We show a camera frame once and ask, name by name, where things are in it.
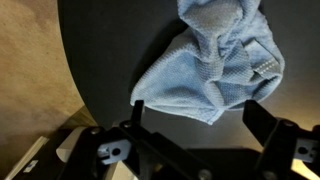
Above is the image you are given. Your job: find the light wooden stand table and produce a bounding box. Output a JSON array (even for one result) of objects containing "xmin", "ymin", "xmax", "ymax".
[{"xmin": 58, "ymin": 105, "xmax": 98, "ymax": 131}]

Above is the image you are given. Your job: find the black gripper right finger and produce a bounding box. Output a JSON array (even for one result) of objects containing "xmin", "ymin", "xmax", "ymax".
[{"xmin": 242, "ymin": 99, "xmax": 303, "ymax": 180}]

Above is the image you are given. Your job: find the round black table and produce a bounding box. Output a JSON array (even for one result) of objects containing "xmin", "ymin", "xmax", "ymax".
[{"xmin": 57, "ymin": 0, "xmax": 320, "ymax": 151}]

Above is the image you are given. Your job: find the light blue cloth towel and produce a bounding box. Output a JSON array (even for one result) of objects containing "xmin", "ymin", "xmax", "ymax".
[{"xmin": 129, "ymin": 0, "xmax": 286, "ymax": 126}]

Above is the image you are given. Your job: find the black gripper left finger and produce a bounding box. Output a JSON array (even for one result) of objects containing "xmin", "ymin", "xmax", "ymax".
[{"xmin": 56, "ymin": 99, "xmax": 214, "ymax": 180}]

